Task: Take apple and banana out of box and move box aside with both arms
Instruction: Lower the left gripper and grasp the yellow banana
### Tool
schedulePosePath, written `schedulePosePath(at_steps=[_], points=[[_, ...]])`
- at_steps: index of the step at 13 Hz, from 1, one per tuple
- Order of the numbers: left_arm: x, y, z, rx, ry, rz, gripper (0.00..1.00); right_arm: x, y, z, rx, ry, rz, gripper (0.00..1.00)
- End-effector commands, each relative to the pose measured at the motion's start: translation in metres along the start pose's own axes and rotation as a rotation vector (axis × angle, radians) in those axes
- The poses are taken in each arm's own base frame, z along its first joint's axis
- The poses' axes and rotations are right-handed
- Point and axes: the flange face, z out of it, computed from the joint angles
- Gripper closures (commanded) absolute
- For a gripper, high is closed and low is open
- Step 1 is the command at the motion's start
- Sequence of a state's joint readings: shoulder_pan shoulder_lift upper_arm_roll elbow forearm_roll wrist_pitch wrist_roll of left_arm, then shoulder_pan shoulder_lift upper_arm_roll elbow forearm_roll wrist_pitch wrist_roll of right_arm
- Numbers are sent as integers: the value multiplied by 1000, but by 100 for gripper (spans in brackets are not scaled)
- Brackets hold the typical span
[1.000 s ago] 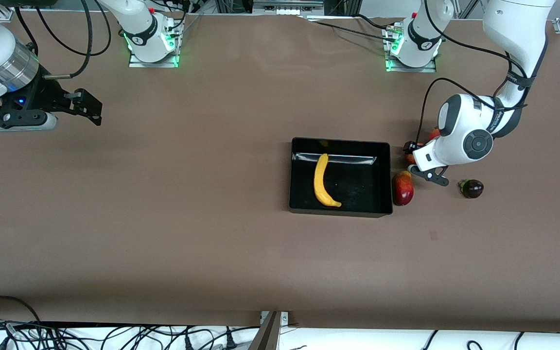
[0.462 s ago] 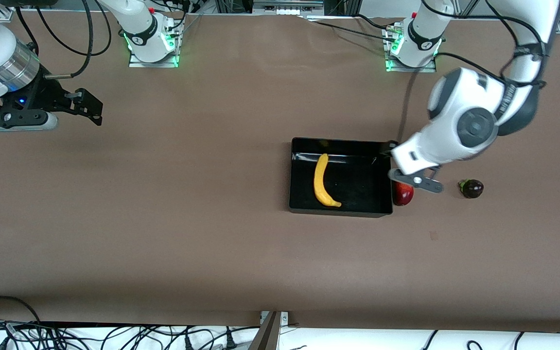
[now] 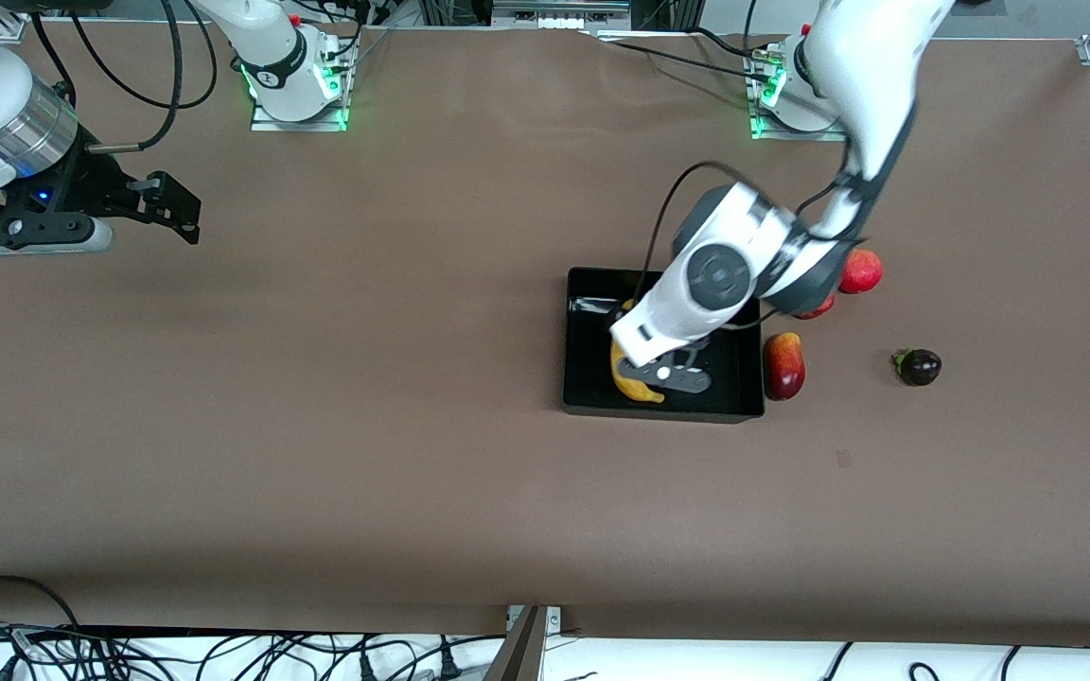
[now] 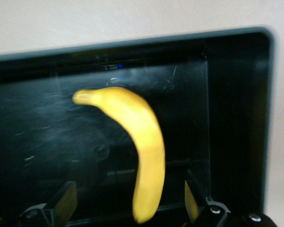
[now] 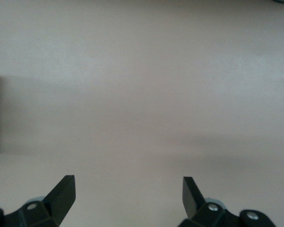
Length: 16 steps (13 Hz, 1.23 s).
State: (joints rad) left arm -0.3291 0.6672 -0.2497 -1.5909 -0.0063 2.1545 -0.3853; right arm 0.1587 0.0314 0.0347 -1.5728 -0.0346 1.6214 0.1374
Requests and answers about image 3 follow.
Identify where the red round apple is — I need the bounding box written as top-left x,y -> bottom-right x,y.
837,248 -> 885,296

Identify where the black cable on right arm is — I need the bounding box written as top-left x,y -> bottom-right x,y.
29,0 -> 185,155

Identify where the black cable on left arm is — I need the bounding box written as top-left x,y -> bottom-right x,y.
638,102 -> 918,332

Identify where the metal rack equipment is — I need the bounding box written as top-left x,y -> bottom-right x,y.
491,0 -> 633,30

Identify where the red mango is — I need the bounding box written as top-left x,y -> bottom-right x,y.
762,331 -> 807,402

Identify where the dark purple eggplant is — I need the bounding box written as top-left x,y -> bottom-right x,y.
891,347 -> 943,388

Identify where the yellow banana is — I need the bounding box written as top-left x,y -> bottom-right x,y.
608,300 -> 667,406

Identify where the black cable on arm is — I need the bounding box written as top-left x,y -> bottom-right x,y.
638,102 -> 918,332
29,0 -> 185,155

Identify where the black plastic box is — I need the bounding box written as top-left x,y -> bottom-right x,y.
561,266 -> 766,425

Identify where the aluminium post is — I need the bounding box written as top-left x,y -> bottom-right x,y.
483,604 -> 563,681

